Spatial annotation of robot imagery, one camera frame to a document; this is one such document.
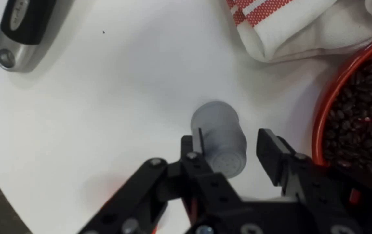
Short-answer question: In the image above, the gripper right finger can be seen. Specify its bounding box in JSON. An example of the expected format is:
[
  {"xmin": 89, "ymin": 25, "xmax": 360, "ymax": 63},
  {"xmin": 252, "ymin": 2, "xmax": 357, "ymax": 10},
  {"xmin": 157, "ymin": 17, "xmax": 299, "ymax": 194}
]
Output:
[{"xmin": 256, "ymin": 128, "xmax": 372, "ymax": 234}]

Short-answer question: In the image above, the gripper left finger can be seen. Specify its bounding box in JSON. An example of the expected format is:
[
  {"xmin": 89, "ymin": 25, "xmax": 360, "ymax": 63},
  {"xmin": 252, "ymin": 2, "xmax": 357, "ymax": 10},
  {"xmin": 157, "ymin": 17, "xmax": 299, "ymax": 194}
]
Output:
[{"xmin": 77, "ymin": 128, "xmax": 248, "ymax": 234}]

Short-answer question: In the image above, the grey plastic cup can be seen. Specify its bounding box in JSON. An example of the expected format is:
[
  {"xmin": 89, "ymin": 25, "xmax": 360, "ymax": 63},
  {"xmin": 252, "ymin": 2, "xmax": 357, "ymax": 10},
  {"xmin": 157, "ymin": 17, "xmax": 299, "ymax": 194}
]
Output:
[{"xmin": 190, "ymin": 101, "xmax": 247, "ymax": 179}]

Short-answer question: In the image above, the red bowl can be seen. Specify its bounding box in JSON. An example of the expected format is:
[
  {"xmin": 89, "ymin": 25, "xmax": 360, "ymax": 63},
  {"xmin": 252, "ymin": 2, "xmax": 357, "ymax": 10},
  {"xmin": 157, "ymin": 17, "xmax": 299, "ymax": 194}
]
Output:
[{"xmin": 312, "ymin": 29, "xmax": 372, "ymax": 197}]

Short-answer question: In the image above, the heap of coffee beans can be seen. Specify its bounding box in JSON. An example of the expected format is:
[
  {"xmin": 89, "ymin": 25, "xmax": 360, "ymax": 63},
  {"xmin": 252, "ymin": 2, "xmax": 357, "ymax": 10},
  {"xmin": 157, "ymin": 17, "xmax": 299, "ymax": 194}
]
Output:
[{"xmin": 322, "ymin": 56, "xmax": 372, "ymax": 177}]

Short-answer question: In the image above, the white red striped cloth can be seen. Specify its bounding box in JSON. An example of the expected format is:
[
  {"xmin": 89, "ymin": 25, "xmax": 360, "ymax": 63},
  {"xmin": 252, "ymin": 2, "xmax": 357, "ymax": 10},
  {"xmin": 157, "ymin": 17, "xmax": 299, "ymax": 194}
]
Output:
[{"xmin": 226, "ymin": 0, "xmax": 372, "ymax": 63}]

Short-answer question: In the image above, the black and silver handle tool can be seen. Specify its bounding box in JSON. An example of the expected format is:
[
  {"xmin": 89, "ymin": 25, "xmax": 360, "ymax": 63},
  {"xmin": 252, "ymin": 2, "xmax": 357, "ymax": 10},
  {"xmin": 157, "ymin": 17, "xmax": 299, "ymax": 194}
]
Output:
[{"xmin": 0, "ymin": 0, "xmax": 76, "ymax": 72}]

